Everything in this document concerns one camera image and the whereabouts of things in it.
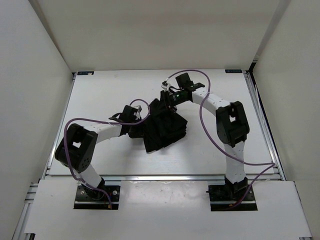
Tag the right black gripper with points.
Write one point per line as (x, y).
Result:
(171, 104)

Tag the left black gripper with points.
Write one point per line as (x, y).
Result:
(138, 134)

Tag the black pleated skirt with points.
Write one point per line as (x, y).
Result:
(162, 127)

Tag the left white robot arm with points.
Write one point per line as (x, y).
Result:
(77, 147)

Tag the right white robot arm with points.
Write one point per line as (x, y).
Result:
(231, 126)

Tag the right blue corner label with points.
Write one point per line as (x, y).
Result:
(233, 71)

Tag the blue corner label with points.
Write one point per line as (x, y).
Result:
(233, 71)
(85, 73)

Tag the left blue corner label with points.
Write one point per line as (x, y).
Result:
(85, 73)

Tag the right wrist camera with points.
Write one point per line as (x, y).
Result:
(184, 83)

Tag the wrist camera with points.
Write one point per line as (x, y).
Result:
(184, 83)
(130, 114)

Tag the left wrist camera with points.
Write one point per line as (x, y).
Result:
(130, 114)

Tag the front aluminium rail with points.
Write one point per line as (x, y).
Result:
(175, 177)

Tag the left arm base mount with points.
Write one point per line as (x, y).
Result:
(89, 199)

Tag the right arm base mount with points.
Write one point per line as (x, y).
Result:
(238, 196)

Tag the left aluminium frame rail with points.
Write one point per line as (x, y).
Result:
(19, 232)

